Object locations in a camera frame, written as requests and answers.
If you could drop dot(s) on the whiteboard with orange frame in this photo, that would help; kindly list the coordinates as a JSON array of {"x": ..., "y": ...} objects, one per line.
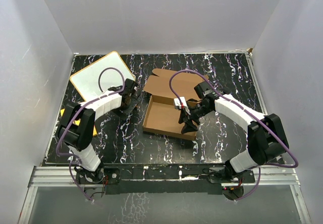
[{"x": 96, "y": 78}]

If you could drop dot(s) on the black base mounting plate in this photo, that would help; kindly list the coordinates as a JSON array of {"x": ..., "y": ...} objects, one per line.
[{"x": 114, "y": 179}]

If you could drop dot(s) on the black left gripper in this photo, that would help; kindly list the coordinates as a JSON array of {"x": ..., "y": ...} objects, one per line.
[{"x": 133, "y": 102}]

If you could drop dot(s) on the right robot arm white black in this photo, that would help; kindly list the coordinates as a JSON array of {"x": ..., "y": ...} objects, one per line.
[{"x": 266, "y": 138}]

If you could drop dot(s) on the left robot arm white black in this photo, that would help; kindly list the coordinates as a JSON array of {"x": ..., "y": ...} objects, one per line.
[{"x": 78, "y": 120}]

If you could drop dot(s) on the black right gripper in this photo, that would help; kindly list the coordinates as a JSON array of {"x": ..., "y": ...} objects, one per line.
[{"x": 189, "y": 126}]

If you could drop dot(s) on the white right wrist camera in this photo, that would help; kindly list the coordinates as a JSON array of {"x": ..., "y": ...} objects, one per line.
[{"x": 181, "y": 104}]

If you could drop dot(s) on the brown cardboard box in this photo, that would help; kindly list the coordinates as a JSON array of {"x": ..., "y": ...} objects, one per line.
[{"x": 161, "y": 116}]

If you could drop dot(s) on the aluminium rail frame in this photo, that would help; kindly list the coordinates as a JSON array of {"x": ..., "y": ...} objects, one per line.
[{"x": 52, "y": 198}]

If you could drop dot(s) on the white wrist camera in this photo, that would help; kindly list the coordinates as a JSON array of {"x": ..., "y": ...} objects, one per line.
[
  {"x": 114, "y": 89},
  {"x": 181, "y": 104}
]

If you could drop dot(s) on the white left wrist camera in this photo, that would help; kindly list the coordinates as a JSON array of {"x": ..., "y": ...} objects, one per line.
[{"x": 114, "y": 89}]

